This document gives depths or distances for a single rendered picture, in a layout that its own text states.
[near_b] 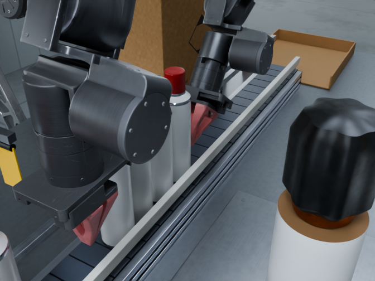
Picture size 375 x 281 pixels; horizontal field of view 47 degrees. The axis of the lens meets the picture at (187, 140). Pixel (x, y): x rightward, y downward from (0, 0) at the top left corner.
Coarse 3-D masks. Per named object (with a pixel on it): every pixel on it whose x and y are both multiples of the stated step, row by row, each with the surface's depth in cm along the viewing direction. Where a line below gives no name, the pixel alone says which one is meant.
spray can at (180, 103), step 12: (168, 72) 66; (180, 72) 66; (180, 84) 67; (180, 96) 68; (180, 108) 68; (180, 120) 69; (180, 132) 70; (180, 144) 72; (180, 156) 73; (180, 168) 74
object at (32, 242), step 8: (232, 72) 96; (224, 80) 93; (48, 224) 56; (40, 232) 55; (48, 232) 56; (24, 240) 54; (32, 240) 54; (40, 240) 55; (16, 248) 53; (24, 248) 53; (32, 248) 54; (16, 256) 52; (24, 256) 53
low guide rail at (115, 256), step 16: (240, 128) 88; (224, 144) 83; (208, 160) 78; (192, 176) 73; (176, 192) 69; (160, 208) 66; (144, 224) 63; (128, 240) 60; (112, 256) 58; (96, 272) 55
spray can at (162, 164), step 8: (168, 136) 65; (168, 144) 66; (160, 152) 66; (168, 152) 67; (152, 160) 67; (160, 160) 67; (168, 160) 68; (152, 168) 68; (160, 168) 68; (168, 168) 68; (152, 176) 68; (160, 176) 68; (168, 176) 69; (152, 184) 69; (160, 184) 69; (168, 184) 70; (152, 192) 70; (160, 192) 70
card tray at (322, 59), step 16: (288, 32) 147; (288, 48) 143; (304, 48) 143; (320, 48) 143; (336, 48) 141; (352, 48) 134; (288, 64) 132; (304, 64) 132; (320, 64) 132; (336, 64) 132; (304, 80) 122; (320, 80) 122
